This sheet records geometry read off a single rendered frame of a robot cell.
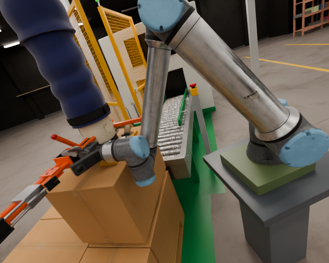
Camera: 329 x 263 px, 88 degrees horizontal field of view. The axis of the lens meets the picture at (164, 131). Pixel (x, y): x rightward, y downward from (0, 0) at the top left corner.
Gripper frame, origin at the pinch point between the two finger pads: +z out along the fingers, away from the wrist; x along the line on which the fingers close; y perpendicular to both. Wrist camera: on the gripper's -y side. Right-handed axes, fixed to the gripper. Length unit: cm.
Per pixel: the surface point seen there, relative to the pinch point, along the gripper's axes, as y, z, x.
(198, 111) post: 116, -51, -34
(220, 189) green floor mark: 83, -58, -109
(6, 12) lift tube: 16, 4, 59
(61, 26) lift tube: 24, -11, 51
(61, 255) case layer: -9, 33, -57
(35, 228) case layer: 8, 73, -57
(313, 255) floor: 22, -108, -109
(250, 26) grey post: 342, -159, 26
